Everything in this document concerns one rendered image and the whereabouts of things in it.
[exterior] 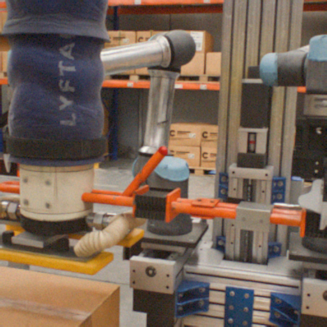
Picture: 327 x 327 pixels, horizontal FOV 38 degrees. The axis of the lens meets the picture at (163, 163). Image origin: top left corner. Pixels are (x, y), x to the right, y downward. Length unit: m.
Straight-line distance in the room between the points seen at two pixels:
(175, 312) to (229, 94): 0.72
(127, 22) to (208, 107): 2.40
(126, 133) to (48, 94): 8.94
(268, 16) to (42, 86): 0.84
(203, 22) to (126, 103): 2.22
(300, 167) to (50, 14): 0.58
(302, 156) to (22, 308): 0.77
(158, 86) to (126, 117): 8.34
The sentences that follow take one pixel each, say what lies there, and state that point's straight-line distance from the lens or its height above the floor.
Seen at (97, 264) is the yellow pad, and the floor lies 1.14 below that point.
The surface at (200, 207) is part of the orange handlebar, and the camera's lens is 1.00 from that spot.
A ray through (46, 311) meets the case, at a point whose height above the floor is 0.95.
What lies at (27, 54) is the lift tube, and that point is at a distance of 1.04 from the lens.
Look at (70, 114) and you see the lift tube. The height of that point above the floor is 1.44.
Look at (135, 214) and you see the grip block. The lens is 1.02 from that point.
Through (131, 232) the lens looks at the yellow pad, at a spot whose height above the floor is 1.14.
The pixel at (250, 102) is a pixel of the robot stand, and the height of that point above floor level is 1.46.
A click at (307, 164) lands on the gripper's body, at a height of 1.36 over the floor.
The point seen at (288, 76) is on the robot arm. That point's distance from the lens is 1.08.
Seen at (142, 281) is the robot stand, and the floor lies 0.93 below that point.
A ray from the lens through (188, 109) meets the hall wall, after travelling 9.61.
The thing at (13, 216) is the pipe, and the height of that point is 1.18.
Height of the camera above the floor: 1.50
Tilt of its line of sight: 9 degrees down
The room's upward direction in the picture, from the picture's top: 2 degrees clockwise
